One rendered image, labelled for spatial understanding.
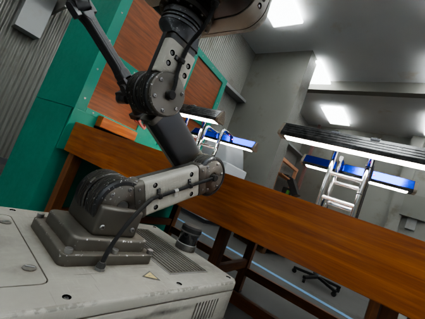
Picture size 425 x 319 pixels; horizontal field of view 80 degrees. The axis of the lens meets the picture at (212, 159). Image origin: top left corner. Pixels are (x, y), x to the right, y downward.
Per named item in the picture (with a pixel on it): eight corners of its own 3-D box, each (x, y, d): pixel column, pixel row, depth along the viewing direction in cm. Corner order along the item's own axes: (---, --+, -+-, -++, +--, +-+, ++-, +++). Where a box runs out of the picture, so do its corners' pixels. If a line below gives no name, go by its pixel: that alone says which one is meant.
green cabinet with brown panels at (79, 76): (74, 107, 152) (135, -31, 160) (35, 96, 182) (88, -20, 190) (196, 163, 265) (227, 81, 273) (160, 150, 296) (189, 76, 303)
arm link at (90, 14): (69, -3, 105) (88, -6, 112) (62, 4, 108) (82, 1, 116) (128, 92, 122) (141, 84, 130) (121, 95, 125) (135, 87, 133)
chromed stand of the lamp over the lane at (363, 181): (348, 245, 96) (383, 137, 100) (297, 225, 107) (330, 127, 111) (350, 244, 112) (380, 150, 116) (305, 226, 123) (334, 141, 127)
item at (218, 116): (217, 120, 139) (221, 108, 139) (143, 104, 173) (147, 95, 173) (223, 125, 146) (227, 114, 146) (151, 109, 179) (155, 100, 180)
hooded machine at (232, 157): (227, 228, 479) (257, 149, 492) (205, 225, 427) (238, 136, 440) (197, 212, 534) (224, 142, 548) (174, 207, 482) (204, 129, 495)
